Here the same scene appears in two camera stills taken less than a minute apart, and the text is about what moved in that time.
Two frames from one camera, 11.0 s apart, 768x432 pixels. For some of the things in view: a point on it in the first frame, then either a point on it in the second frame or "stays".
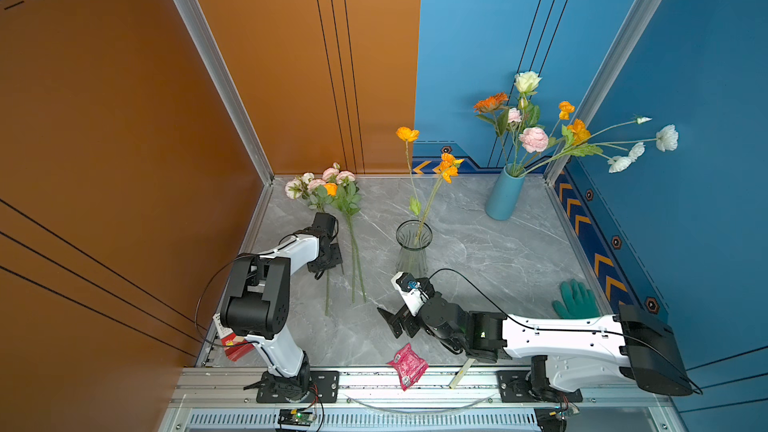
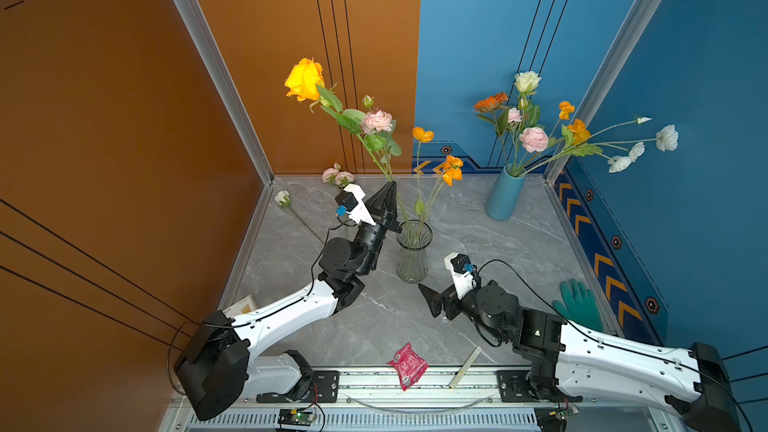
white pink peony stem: [618, 151] stays
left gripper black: [336, 259] → [379, 201]
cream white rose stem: [526, 83] stays
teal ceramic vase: [505, 192] stays
